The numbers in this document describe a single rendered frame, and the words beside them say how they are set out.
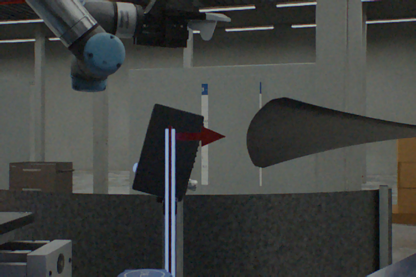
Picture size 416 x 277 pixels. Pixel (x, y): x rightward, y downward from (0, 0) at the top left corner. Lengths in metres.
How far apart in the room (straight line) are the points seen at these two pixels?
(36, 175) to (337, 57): 4.06
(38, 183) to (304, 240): 5.23
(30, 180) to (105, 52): 6.43
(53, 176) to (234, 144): 2.22
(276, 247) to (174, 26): 1.43
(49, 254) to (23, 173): 6.54
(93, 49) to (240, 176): 5.81
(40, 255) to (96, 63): 0.35
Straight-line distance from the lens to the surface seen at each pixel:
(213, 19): 1.30
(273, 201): 2.50
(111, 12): 1.27
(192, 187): 1.27
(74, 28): 1.12
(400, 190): 8.77
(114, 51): 1.10
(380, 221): 2.82
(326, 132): 0.68
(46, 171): 7.38
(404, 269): 0.72
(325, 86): 4.97
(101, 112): 11.98
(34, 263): 1.00
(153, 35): 1.31
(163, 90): 7.12
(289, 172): 6.73
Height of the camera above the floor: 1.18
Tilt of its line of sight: level
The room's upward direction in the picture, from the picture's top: straight up
